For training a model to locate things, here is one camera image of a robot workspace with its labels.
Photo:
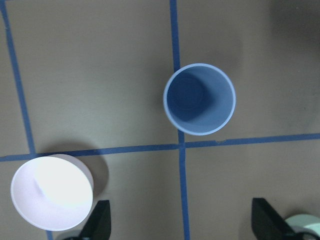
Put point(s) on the mint green bowl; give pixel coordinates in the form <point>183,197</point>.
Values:
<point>304,223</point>

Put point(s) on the pink bowl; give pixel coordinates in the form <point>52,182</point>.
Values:
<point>54,192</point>

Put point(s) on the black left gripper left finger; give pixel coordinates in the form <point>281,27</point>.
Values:
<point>97,227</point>

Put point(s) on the blue cup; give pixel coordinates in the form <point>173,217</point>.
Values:
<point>199,99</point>

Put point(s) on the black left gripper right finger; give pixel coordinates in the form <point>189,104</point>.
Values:
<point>267,224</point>

